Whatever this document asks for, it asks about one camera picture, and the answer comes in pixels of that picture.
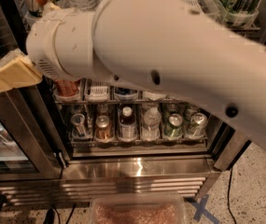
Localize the green can bottom right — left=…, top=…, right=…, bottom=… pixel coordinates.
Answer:
left=186, top=113, right=207, bottom=139

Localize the water bottle bottom shelf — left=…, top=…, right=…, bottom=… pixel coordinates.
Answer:
left=141, top=107, right=161, bottom=141

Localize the clear plastic bin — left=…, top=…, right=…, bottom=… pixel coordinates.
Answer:
left=88, top=192, right=187, bottom=224

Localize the silver slim can bottom shelf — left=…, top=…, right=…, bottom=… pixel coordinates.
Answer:
left=71, top=114, right=88, bottom=136

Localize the black cable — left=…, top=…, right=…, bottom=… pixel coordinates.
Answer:
left=226, top=167, right=238, bottom=224
left=42, top=203, right=77, bottom=224

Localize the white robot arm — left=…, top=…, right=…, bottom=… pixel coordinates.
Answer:
left=0, top=0, right=266, bottom=150

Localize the red soda can front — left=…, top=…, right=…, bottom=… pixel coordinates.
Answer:
left=55, top=79, right=78, bottom=97

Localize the black cable left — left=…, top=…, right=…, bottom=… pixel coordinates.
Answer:
left=42, top=203, right=77, bottom=224

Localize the blue pepsi can front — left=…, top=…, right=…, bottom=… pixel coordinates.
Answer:
left=116, top=88, right=137, bottom=95

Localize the glass fridge door left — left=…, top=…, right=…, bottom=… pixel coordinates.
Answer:
left=0, top=0, right=68, bottom=182

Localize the brown drink bottle bottom shelf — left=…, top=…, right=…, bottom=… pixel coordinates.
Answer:
left=119, top=106, right=137, bottom=142

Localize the black cable right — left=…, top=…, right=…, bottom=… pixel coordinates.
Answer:
left=226, top=167, right=238, bottom=224

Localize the green can bottom left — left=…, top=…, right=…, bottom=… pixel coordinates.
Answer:
left=163, top=113, right=183, bottom=140

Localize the copper can bottom shelf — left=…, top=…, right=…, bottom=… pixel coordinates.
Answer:
left=95, top=115, right=112, bottom=140

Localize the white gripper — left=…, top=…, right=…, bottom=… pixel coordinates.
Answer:
left=0, top=2, right=94, bottom=93

